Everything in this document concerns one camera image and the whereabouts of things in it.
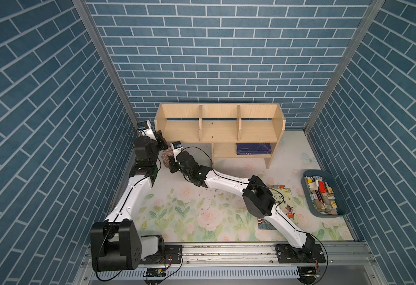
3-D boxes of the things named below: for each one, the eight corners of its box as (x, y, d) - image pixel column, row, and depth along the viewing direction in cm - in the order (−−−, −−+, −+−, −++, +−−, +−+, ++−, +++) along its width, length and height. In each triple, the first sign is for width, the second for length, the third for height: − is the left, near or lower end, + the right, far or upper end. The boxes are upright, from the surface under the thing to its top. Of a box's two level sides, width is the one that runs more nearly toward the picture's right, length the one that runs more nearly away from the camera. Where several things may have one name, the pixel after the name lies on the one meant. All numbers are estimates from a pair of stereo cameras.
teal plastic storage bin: (312, 217, 86) (316, 214, 82) (297, 173, 101) (300, 170, 98) (346, 217, 86) (352, 214, 82) (326, 174, 102) (330, 170, 98)
